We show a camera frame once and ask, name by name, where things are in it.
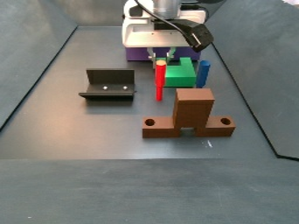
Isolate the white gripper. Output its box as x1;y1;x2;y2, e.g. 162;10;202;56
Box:
122;0;207;69

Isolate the green U-shaped block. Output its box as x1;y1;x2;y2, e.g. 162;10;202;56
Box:
164;57;197;88

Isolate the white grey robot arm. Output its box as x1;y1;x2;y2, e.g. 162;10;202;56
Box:
122;0;207;61

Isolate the purple board with cross slot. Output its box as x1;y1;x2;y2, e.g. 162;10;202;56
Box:
126;47;202;61

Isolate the black angle fixture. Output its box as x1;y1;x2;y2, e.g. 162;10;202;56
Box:
79;68;136;100

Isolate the red hexagonal peg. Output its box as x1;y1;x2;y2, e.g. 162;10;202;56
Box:
155;59;166;101

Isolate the blue hexagonal peg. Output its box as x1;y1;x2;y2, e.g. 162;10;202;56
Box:
197;60;211;88

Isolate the brown bridge block with holes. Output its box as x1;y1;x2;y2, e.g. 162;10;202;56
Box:
143;88;237;138

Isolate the black cable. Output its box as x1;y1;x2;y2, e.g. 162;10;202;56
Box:
134;0;197;39

